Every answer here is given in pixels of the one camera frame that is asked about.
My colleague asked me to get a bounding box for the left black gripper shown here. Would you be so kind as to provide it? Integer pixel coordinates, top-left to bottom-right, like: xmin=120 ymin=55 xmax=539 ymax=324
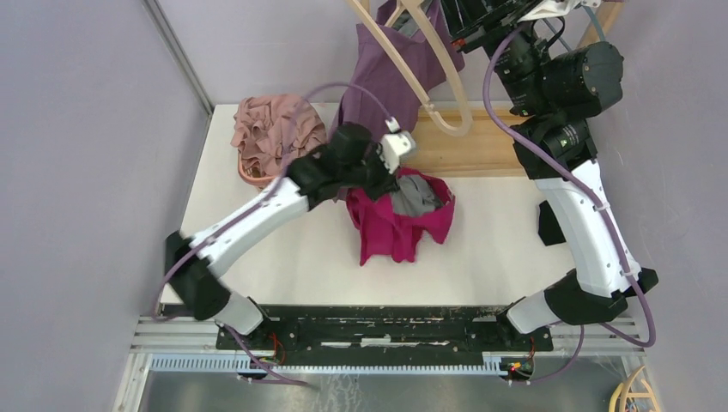
xmin=341 ymin=143 xmax=403 ymax=203

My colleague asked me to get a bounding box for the magenta skirt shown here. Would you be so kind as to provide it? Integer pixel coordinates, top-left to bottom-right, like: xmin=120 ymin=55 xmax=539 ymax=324
xmin=346 ymin=168 xmax=456 ymax=265

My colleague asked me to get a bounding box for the beige wooden hanger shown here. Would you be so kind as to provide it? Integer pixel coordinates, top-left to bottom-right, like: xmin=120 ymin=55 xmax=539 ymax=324
xmin=345 ymin=0 xmax=474 ymax=137
xmin=385 ymin=0 xmax=423 ymax=27

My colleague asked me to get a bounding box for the blue-grey plastic hanger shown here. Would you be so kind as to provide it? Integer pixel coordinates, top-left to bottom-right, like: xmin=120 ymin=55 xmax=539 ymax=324
xmin=549 ymin=6 xmax=607 ymax=56

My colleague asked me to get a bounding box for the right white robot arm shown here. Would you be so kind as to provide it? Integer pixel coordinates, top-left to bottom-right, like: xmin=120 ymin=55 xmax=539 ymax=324
xmin=441 ymin=1 xmax=658 ymax=350

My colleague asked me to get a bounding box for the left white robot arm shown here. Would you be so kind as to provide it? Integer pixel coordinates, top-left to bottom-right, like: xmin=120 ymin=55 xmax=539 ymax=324
xmin=163 ymin=119 xmax=416 ymax=349

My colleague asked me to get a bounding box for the purple pleated skirt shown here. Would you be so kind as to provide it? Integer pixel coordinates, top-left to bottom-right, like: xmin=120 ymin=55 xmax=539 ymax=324
xmin=331 ymin=0 xmax=466 ymax=143

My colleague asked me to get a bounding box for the wooden hanger on floor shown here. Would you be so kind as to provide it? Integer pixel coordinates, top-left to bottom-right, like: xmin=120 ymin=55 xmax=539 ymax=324
xmin=607 ymin=366 xmax=662 ymax=412

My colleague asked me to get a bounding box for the orange plastic basket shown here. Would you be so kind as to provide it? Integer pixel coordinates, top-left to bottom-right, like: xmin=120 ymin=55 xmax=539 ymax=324
xmin=237 ymin=158 xmax=276 ymax=191

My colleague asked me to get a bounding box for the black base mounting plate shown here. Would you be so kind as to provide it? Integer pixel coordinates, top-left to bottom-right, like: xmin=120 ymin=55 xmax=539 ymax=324
xmin=242 ymin=305 xmax=554 ymax=367

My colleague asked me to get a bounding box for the black floral garment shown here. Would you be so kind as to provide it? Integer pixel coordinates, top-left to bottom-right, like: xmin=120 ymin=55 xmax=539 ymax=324
xmin=537 ymin=201 xmax=566 ymax=246

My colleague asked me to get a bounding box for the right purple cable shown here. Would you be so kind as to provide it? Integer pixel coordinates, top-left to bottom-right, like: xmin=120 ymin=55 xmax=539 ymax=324
xmin=482 ymin=0 xmax=657 ymax=388

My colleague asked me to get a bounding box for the purple cable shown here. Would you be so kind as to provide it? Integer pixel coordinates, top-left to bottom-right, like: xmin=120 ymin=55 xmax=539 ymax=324
xmin=482 ymin=0 xmax=657 ymax=388
xmin=150 ymin=83 xmax=399 ymax=391

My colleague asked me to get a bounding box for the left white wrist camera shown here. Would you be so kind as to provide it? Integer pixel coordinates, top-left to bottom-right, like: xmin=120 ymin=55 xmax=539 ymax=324
xmin=379 ymin=117 xmax=416 ymax=174

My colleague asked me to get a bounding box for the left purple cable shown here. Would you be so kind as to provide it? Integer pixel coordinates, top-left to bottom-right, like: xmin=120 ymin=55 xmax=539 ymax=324
xmin=150 ymin=83 xmax=399 ymax=391

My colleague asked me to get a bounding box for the wooden clothes rack frame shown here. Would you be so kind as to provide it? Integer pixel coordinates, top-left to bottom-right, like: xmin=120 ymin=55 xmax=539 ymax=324
xmin=359 ymin=0 xmax=628 ymax=179

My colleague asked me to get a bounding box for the grey slotted cable duct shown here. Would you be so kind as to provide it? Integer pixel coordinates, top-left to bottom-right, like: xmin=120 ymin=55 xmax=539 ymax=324
xmin=149 ymin=354 xmax=533 ymax=377

